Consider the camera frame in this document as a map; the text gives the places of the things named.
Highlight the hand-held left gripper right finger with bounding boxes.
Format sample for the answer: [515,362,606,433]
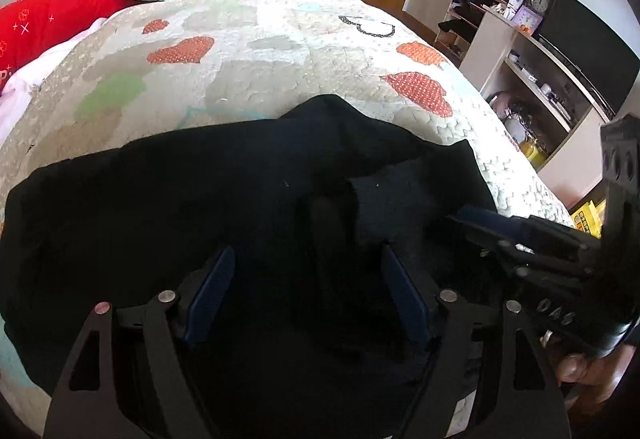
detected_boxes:
[381,244,572,439]

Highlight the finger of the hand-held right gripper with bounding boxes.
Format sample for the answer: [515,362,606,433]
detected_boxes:
[457,205,603,252]
[446,215,596,281]

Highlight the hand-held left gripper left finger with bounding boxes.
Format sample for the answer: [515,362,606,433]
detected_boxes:
[42,245,237,439]

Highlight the black pants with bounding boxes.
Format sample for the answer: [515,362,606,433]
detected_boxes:
[0,94,501,439]

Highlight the person's right hand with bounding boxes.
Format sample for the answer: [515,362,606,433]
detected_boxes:
[556,352,622,389]

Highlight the yellow box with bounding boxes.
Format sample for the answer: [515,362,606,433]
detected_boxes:
[570,199,608,240]

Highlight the yellow bottle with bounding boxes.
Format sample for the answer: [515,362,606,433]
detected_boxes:
[520,139,549,170]

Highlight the pink round container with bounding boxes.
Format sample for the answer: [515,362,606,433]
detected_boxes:
[490,91,526,130]

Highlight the white shelf cabinet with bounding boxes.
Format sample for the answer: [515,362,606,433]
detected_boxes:
[460,11,626,210]

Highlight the black television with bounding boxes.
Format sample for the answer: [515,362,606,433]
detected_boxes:
[537,0,640,117]

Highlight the purple desk clock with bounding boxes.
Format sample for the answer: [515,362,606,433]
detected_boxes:
[510,1,543,36]

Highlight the shoe rack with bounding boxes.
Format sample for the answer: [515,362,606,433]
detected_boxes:
[434,0,526,64]

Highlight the patchwork dotted quilt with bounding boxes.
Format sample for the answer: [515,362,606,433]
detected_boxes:
[0,0,576,439]

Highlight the pink fleece blanket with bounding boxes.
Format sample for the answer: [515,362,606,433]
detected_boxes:
[0,16,108,144]

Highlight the red embroidered pillow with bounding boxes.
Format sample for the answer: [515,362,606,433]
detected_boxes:
[0,0,291,74]

